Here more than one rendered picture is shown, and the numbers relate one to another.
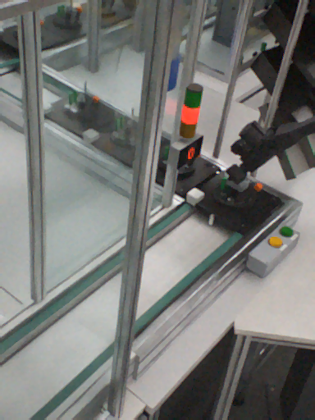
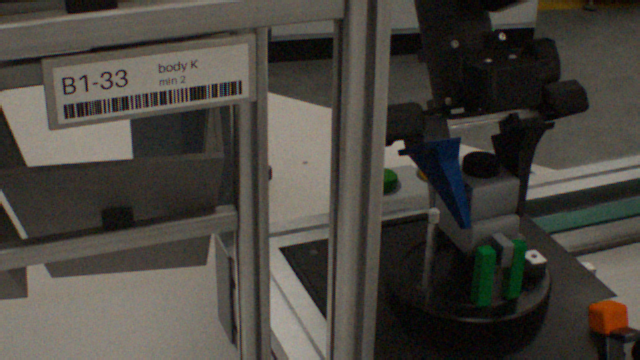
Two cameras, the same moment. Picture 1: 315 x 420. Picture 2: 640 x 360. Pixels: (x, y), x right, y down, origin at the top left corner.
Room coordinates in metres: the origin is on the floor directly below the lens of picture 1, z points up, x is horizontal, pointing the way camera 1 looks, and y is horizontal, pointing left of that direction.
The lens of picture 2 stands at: (2.25, 0.01, 1.43)
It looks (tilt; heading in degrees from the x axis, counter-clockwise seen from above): 28 degrees down; 215
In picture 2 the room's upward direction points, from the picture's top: 1 degrees clockwise
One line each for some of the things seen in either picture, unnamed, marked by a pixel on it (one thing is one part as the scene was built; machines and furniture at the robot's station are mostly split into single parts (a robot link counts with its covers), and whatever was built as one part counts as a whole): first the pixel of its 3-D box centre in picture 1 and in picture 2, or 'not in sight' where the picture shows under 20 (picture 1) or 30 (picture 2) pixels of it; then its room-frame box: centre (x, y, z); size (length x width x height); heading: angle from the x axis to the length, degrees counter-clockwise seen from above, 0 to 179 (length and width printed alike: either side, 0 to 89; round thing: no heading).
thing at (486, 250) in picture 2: not in sight; (483, 276); (1.66, -0.24, 1.01); 0.01 x 0.01 x 0.05; 56
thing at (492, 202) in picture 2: (236, 175); (484, 203); (1.63, -0.26, 1.06); 0.08 x 0.04 x 0.07; 56
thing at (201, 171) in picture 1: (177, 157); not in sight; (1.76, -0.06, 1.01); 0.24 x 0.24 x 0.13; 56
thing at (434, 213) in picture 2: not in sight; (430, 258); (1.68, -0.28, 1.03); 0.01 x 0.01 x 0.08; 56
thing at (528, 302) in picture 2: (234, 195); (467, 280); (1.62, -0.27, 0.98); 0.14 x 0.14 x 0.02
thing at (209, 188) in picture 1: (233, 200); (465, 299); (1.62, -0.27, 0.96); 0.24 x 0.24 x 0.02; 56
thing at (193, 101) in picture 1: (193, 97); not in sight; (1.53, -0.07, 1.38); 0.05 x 0.05 x 0.05
